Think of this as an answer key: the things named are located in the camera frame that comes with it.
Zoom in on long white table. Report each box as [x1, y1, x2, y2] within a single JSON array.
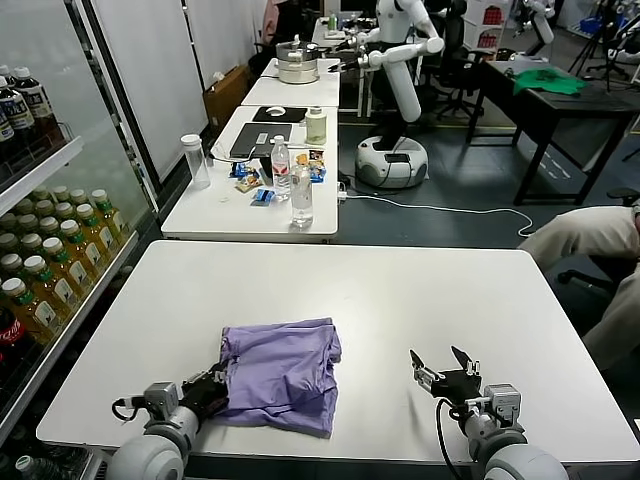
[[159, 104, 340, 244]]

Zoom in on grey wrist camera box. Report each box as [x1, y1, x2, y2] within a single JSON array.
[[482, 383, 522, 426], [143, 382, 181, 416]]

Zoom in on white shelf red items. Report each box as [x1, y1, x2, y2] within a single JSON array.
[[479, 0, 511, 51]]

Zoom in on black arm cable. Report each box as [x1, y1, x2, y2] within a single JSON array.
[[434, 397, 476, 480], [112, 397, 149, 424]]

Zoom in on seated person beige trousers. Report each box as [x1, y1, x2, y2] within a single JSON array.
[[517, 205, 640, 374]]

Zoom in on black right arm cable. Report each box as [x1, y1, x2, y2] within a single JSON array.
[[434, 397, 476, 480]]

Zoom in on white floor cable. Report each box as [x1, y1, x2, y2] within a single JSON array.
[[344, 192, 539, 239]]

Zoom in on black table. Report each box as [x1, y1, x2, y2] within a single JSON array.
[[467, 58, 640, 206]]

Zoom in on white steel steamer pot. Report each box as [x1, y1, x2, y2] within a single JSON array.
[[276, 34, 321, 84]]

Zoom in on red label water bottle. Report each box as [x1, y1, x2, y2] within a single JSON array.
[[270, 134, 292, 202]]

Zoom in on purple t-shirt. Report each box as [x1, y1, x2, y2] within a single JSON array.
[[212, 316, 344, 440]]

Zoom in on red label cola bottle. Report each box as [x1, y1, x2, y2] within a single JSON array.
[[0, 307, 36, 381]]

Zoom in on pale green lidded jar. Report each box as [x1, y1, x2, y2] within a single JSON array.
[[305, 106, 327, 146]]

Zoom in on clear tumbler white lid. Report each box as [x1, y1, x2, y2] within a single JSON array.
[[180, 133, 211, 190]]

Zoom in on green cloth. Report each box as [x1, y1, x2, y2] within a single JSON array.
[[513, 67, 590, 96]]

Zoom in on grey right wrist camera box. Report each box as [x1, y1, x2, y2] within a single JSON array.
[[482, 383, 522, 426]]

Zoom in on black mouse pad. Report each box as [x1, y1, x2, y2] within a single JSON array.
[[252, 105, 309, 124]]

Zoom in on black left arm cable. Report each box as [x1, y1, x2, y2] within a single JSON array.
[[112, 397, 149, 424]]

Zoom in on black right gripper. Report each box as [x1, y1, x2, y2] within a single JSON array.
[[408, 345, 485, 401]]

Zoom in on glass door drinks fridge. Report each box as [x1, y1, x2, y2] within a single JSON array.
[[0, 0, 161, 480]]

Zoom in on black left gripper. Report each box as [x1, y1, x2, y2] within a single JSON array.
[[182, 363, 231, 416]]

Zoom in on white humanoid robot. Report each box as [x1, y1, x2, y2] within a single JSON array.
[[329, 0, 446, 190]]

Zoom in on clear unlabelled water bottle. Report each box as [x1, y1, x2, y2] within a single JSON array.
[[289, 163, 315, 229]]

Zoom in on dark grey laptop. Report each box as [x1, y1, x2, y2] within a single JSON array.
[[229, 122, 294, 159]]

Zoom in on dark tea bottle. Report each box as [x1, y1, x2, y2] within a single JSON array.
[[0, 73, 31, 161], [10, 64, 65, 149]]

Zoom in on brown cardboard box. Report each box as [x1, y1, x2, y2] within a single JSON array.
[[203, 64, 252, 132]]

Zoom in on pink garment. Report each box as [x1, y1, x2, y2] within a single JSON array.
[[262, 0, 286, 49]]

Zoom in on small white table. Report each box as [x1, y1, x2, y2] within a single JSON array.
[[241, 55, 344, 109]]

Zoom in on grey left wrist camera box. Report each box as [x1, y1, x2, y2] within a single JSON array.
[[143, 382, 181, 416]]

